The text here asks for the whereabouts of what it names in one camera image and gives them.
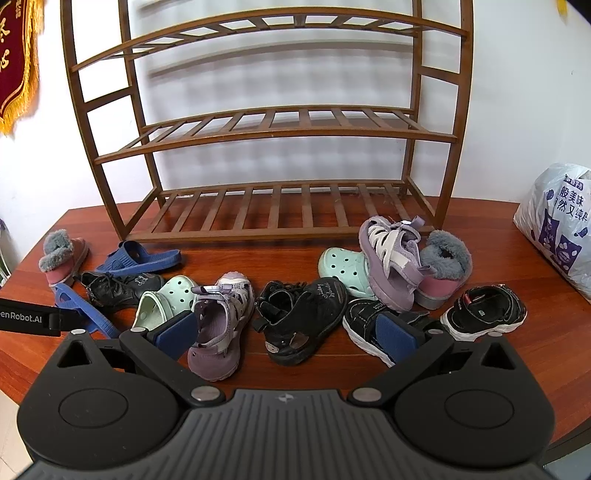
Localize pink boot with grey fur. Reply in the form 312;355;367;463
38;231;90;288
413;229;474;311

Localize red banner with gold fringe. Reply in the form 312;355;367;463
0;0;44;137

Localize black strap sport sandal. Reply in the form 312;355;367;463
342;298;451;367
440;283;528;343

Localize white printed plastic bag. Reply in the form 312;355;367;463
513;162;591;301

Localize purple mesh sandal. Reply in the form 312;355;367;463
187;271;254;382
359;215;426;312

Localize brown wooden shoe rack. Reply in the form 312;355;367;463
60;0;475;243

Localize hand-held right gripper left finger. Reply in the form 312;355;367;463
46;310;227;408

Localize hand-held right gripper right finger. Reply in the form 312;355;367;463
347;313;527;408

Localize blue slide sandal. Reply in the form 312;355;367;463
95;240;182;278
53;282;121;340

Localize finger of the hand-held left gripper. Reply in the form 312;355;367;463
59;310;86;334

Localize mint green clog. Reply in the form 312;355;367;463
131;275;200;333
318;247;377;300

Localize black lace-up shoe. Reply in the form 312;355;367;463
79;271;167;319
254;276;349;367

